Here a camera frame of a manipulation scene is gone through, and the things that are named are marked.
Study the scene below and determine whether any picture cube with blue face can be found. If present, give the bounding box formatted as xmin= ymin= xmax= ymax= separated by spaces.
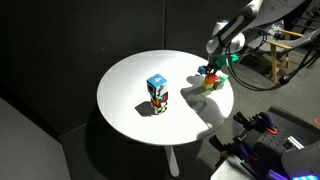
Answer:
xmin=146 ymin=73 xmax=168 ymax=98

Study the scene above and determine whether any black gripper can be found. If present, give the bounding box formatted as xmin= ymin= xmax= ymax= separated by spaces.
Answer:
xmin=203 ymin=60 xmax=222 ymax=78

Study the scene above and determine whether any light green block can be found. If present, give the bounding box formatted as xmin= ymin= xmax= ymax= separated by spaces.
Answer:
xmin=201 ymin=81 xmax=215 ymax=92

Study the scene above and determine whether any purple clamp with orange tips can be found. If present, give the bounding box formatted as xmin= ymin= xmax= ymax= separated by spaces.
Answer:
xmin=209 ymin=134 xmax=261 ymax=168
xmin=233 ymin=111 xmax=279 ymax=136

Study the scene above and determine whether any grey block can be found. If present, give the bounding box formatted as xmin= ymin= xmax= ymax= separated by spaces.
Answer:
xmin=213 ymin=80 xmax=225 ymax=90

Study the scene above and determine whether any orange block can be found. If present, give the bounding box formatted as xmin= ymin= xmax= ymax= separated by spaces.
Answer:
xmin=204 ymin=75 xmax=219 ymax=85

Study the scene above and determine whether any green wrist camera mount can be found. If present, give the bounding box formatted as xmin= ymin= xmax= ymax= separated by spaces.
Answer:
xmin=214 ymin=53 xmax=240 ymax=68

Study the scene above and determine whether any clear plastic bag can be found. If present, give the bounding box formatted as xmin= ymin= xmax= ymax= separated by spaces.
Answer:
xmin=266 ymin=20 xmax=286 ymax=38

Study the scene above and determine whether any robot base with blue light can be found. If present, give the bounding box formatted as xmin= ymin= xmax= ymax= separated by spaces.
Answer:
xmin=280 ymin=139 xmax=320 ymax=180

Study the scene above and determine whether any picture cube with orange face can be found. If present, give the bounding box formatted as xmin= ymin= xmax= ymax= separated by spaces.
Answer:
xmin=149 ymin=91 xmax=169 ymax=115

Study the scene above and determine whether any wooden chair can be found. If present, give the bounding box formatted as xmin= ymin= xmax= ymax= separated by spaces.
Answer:
xmin=238 ymin=29 xmax=305 ymax=84

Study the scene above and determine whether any aluminium rail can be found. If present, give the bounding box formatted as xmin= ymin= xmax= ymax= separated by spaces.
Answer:
xmin=287 ymin=135 xmax=306 ymax=151
xmin=266 ymin=168 xmax=288 ymax=180

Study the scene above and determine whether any black perforated mounting board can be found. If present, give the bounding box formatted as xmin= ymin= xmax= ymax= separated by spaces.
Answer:
xmin=238 ymin=113 xmax=320 ymax=180

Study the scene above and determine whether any white table leg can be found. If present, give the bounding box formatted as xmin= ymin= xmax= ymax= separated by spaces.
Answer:
xmin=164 ymin=145 xmax=180 ymax=178

